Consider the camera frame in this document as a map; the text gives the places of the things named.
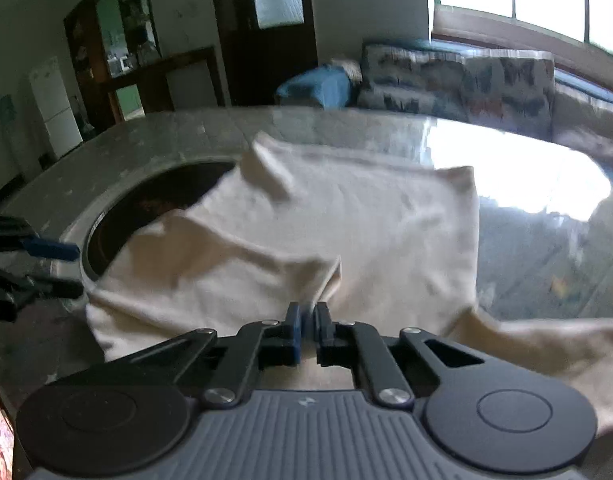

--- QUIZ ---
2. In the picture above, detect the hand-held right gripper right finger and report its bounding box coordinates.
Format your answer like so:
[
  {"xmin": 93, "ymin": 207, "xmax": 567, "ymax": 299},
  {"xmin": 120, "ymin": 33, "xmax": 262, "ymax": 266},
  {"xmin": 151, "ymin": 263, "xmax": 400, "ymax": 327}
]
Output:
[{"xmin": 313, "ymin": 301, "xmax": 518, "ymax": 407}]

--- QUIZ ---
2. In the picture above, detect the cream cloth garment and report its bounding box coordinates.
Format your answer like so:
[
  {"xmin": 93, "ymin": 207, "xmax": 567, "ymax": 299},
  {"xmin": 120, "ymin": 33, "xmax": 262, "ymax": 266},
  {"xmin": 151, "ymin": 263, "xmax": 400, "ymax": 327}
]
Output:
[{"xmin": 84, "ymin": 132, "xmax": 613, "ymax": 437}]

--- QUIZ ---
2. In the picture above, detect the butterfly print cushion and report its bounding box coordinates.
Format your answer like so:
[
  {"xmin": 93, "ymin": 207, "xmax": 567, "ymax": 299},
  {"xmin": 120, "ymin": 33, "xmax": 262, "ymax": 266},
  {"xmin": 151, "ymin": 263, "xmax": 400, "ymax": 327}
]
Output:
[
  {"xmin": 460, "ymin": 55, "xmax": 557, "ymax": 142},
  {"xmin": 357, "ymin": 42, "xmax": 468, "ymax": 117},
  {"xmin": 360, "ymin": 37, "xmax": 613, "ymax": 162}
]

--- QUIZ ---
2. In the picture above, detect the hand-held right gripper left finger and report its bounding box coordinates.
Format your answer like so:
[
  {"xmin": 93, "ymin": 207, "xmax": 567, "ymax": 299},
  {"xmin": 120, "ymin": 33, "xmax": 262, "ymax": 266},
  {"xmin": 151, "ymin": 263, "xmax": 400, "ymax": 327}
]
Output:
[{"xmin": 106, "ymin": 302, "xmax": 303, "ymax": 407}]

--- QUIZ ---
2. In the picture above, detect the grey quilted star table cover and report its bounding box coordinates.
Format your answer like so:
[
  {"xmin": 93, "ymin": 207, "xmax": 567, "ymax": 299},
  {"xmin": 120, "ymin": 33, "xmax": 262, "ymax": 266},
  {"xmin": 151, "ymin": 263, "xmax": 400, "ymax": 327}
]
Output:
[{"xmin": 0, "ymin": 105, "xmax": 613, "ymax": 480}]

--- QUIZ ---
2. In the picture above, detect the beige towel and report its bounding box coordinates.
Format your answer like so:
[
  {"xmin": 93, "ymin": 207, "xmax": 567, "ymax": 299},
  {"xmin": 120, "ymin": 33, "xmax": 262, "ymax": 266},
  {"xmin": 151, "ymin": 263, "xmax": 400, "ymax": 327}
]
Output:
[{"xmin": 331, "ymin": 58, "xmax": 363, "ymax": 84}]

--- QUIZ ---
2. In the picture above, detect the white refrigerator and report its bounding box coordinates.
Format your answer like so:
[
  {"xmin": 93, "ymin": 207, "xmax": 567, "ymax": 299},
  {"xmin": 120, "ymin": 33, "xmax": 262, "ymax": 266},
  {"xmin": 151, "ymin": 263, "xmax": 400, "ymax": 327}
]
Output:
[{"xmin": 28, "ymin": 56, "xmax": 84, "ymax": 159}]

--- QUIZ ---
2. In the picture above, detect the round black induction cooktop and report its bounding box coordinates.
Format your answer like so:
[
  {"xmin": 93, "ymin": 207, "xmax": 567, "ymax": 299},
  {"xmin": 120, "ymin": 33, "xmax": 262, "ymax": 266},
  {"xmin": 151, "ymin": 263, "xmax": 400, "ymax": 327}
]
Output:
[{"xmin": 81, "ymin": 157, "xmax": 238, "ymax": 282}]

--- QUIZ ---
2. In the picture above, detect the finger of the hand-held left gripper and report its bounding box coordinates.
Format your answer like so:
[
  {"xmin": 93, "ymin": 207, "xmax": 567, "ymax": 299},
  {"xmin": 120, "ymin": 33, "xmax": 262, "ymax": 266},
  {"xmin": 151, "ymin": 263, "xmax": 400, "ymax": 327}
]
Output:
[
  {"xmin": 0, "ymin": 264, "xmax": 84, "ymax": 322},
  {"xmin": 0, "ymin": 215, "xmax": 81, "ymax": 262}
]

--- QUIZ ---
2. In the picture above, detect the dark wooden door frosted glass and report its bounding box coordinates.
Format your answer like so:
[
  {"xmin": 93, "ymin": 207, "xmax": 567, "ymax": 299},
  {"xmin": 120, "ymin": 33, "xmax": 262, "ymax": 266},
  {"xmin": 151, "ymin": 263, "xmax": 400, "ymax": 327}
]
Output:
[{"xmin": 209, "ymin": 0, "xmax": 320, "ymax": 109}]

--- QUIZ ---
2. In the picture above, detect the dark wooden counter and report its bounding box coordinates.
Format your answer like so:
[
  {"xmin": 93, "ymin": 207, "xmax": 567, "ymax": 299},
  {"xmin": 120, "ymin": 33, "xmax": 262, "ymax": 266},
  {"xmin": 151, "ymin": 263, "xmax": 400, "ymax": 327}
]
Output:
[{"xmin": 101, "ymin": 46, "xmax": 225, "ymax": 122}]

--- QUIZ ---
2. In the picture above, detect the tall wooden shelf cabinet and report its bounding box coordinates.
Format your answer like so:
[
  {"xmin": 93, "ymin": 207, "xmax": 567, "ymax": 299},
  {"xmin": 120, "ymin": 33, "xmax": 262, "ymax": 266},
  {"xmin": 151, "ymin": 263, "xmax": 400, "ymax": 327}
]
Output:
[{"xmin": 64, "ymin": 0, "xmax": 163, "ymax": 132}]

